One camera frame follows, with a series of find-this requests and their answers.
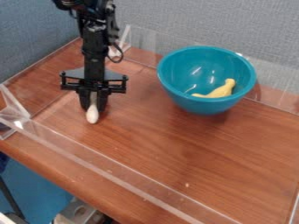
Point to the grey metal bracket below table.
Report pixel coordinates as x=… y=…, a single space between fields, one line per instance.
x=78 y=213

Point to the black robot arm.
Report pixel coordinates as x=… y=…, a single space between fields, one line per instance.
x=96 y=9

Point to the yellow plush banana toy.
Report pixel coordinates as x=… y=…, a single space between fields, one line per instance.
x=221 y=91

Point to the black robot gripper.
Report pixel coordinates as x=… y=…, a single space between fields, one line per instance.
x=98 y=36

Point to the blue bowl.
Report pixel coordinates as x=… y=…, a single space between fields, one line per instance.
x=194 y=70

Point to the clear acrylic barrier wall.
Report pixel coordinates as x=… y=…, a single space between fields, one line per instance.
x=152 y=164

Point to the white plush mushroom red cap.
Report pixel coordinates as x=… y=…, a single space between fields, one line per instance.
x=92 y=112

